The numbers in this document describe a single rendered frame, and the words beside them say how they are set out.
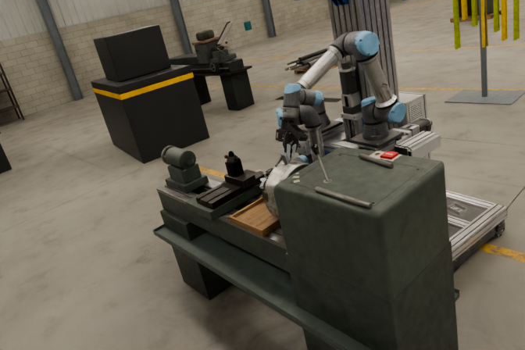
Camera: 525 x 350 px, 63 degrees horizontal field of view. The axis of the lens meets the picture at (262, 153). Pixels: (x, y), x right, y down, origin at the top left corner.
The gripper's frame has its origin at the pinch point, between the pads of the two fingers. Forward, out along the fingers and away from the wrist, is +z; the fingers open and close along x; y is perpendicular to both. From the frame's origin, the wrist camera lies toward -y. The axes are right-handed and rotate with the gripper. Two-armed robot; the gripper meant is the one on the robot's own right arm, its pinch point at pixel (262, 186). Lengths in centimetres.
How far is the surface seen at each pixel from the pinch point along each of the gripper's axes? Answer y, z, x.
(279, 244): -22.9, 13.4, -21.1
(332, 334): -61, 22, -51
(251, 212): 13.5, 3.6, -19.4
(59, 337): 138, 121, -108
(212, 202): 31.6, 17.5, -10.9
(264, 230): -11.5, 13.0, -16.9
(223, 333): 38, 35, -108
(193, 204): 50, 22, -16
